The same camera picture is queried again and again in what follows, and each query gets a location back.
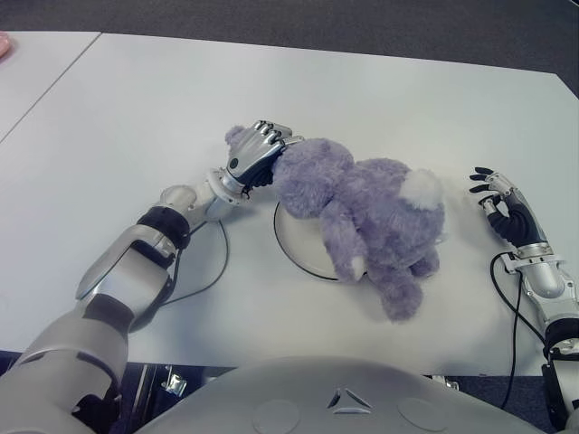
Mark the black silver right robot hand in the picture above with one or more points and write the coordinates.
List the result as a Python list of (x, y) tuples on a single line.
[(520, 221)]

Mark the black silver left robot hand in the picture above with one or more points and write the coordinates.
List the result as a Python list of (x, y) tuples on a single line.
[(253, 153)]

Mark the white plate black rim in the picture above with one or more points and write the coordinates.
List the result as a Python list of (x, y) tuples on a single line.
[(298, 239)]

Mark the purple plush rabbit doll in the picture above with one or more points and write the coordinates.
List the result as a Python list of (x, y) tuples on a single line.
[(362, 212)]

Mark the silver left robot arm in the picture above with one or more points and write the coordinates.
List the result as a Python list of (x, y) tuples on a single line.
[(122, 271)]

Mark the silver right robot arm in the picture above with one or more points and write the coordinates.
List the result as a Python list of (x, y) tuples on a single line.
[(547, 280)]

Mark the grey robot torso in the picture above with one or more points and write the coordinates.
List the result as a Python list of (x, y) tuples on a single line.
[(316, 398)]

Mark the pink object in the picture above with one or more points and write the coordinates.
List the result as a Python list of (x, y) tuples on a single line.
[(3, 43)]

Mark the metal table bracket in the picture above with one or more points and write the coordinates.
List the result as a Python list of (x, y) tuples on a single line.
[(176, 384), (448, 382)]

